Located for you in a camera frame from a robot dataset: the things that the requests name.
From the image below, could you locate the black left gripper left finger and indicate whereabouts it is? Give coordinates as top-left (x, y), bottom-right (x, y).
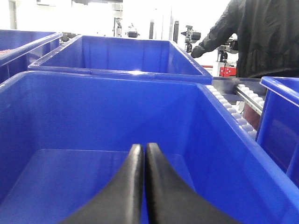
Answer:
top-left (60, 144), bottom-right (144, 224)

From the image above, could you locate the blue bin behind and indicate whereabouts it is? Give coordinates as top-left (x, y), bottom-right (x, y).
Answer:
top-left (28, 35), bottom-right (213, 85)

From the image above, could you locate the blue bin far left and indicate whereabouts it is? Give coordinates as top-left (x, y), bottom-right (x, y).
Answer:
top-left (0, 29), bottom-right (63, 83)

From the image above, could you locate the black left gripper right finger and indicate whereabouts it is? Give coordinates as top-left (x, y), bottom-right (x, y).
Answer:
top-left (145, 142), bottom-right (239, 224)

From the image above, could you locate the person in black jacket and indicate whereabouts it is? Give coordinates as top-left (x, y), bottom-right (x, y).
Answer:
top-left (191, 0), bottom-right (299, 78)

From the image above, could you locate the blue bin right edge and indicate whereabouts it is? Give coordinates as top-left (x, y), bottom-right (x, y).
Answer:
top-left (256, 77), bottom-right (299, 186)

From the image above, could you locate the white roller track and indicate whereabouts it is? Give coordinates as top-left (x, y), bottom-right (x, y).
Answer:
top-left (236, 84), bottom-right (265, 116)
top-left (206, 85), bottom-right (257, 140)

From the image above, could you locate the large blue bin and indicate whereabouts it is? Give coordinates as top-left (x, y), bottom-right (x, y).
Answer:
top-left (0, 71), bottom-right (299, 224)

